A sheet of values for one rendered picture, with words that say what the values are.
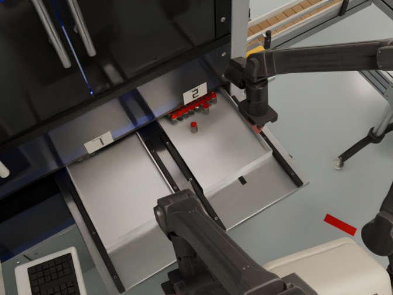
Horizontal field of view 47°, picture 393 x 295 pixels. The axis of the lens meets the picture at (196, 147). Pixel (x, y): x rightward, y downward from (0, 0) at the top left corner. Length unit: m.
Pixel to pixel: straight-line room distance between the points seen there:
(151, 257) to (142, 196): 0.20
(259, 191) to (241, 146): 0.17
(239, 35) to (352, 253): 0.74
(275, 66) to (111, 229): 0.71
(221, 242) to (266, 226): 1.62
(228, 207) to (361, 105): 1.53
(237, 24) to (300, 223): 1.29
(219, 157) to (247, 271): 0.87
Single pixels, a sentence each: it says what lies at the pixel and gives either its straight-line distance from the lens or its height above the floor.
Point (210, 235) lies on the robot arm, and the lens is 0.74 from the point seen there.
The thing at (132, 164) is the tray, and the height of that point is 0.88.
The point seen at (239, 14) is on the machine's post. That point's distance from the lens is 1.31.
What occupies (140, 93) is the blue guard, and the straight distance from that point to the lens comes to 1.31.
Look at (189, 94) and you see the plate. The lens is 1.44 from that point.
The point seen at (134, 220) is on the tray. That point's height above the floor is 0.88.
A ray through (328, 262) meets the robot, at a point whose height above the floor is 1.35.
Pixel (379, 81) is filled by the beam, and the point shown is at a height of 0.48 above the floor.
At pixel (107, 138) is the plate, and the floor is 1.02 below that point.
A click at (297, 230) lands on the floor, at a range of 2.34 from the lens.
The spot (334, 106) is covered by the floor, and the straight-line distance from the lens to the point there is 2.72.
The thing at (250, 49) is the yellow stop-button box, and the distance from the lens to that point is 1.55.
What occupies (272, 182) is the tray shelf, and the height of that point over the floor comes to 0.88.
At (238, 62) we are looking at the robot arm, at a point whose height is 1.28.
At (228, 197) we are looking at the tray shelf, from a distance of 1.42.
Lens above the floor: 2.19
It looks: 61 degrees down
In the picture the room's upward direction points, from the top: 6 degrees counter-clockwise
